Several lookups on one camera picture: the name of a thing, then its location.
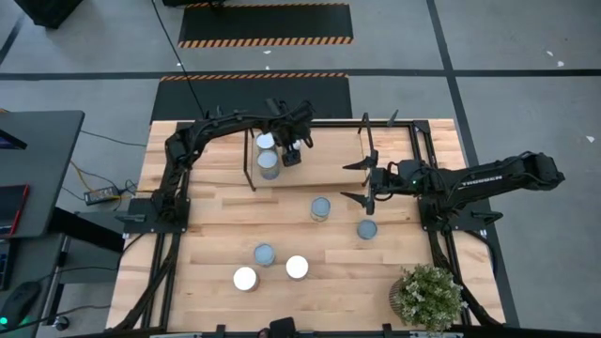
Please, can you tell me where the black cabinet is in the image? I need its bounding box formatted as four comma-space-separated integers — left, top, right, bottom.
13, 0, 85, 29

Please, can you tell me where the dark screen device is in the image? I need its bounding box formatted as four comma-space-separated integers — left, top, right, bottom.
0, 129, 28, 151

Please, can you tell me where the potted green plant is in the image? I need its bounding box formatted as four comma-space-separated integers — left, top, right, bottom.
388, 263, 470, 335

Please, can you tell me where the black desk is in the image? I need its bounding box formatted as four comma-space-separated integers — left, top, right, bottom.
0, 110, 86, 239

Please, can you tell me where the black metal rig frame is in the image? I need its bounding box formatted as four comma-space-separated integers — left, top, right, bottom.
106, 117, 508, 338

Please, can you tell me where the black power adapter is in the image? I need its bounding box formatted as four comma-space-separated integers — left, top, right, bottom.
83, 186, 121, 207

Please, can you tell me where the white mixed vegetables can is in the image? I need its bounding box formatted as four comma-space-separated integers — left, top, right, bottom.
254, 242, 277, 268

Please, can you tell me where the orange pineapple can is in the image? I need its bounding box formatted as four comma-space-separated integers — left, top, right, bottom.
285, 254, 310, 282

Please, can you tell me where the silver-lidded food can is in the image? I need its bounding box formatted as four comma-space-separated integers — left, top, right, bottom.
254, 131, 277, 152

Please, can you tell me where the red and cream food can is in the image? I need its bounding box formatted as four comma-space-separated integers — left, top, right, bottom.
233, 266, 260, 293

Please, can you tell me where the black computer mouse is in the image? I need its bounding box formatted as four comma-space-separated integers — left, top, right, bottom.
0, 280, 42, 330

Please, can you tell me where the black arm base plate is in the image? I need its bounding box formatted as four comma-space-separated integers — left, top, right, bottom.
419, 194, 504, 233
122, 196, 192, 235

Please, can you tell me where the yellow cable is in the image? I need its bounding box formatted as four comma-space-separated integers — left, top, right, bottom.
69, 161, 98, 193

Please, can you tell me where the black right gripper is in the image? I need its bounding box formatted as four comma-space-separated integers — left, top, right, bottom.
340, 148, 410, 216

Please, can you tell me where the cream and blue food can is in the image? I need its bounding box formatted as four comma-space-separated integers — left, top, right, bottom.
256, 148, 281, 181

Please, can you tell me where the dark tablet with red edge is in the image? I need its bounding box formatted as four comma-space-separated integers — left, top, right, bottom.
0, 183, 30, 236

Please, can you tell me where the dark side table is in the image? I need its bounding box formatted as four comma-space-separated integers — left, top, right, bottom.
0, 233, 67, 338

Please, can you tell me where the black hanging cable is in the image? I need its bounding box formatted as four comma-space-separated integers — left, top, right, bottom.
150, 0, 208, 118

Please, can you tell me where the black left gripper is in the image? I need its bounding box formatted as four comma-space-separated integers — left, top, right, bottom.
275, 100, 316, 168

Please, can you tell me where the wooden shelf with black frame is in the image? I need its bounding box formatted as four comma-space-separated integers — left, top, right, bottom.
242, 112, 378, 192

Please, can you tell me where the teal tuna fish can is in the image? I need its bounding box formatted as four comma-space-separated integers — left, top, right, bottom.
356, 219, 378, 241

